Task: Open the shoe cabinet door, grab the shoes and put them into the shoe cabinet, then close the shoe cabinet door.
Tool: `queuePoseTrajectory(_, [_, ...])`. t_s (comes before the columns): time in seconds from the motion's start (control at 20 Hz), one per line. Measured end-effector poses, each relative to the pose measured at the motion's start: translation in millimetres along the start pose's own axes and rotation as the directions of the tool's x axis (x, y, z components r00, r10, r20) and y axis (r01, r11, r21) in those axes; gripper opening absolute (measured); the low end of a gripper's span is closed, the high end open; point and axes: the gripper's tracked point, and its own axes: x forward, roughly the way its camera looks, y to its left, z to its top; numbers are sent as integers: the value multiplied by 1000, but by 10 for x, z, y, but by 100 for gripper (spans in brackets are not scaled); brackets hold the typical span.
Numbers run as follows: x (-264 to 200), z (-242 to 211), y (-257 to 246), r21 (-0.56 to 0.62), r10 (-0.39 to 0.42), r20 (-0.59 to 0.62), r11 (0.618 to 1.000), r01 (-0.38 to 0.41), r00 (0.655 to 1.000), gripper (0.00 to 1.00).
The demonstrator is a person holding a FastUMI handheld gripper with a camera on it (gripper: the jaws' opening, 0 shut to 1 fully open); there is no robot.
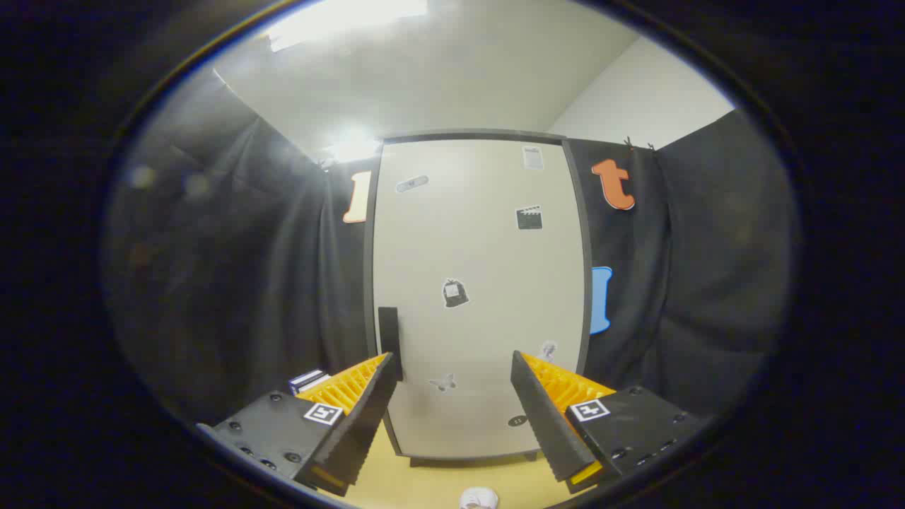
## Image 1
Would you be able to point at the white canvas shoe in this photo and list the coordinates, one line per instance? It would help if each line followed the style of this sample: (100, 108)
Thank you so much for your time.
(479, 498)

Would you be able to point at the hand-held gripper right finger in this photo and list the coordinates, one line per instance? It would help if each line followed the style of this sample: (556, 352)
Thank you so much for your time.
(548, 431)

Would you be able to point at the grey shoe cabinet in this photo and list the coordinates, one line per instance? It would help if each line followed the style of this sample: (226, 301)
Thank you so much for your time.
(368, 283)

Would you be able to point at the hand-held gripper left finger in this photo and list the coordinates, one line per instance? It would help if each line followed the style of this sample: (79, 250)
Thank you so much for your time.
(360, 431)

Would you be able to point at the white shoe cabinet door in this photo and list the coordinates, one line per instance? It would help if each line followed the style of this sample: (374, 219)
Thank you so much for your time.
(481, 247)

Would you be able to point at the black backdrop cloth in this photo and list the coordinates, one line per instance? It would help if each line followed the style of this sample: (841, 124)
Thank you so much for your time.
(247, 268)

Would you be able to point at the blue white book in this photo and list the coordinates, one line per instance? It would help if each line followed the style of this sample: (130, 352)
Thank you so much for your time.
(302, 379)

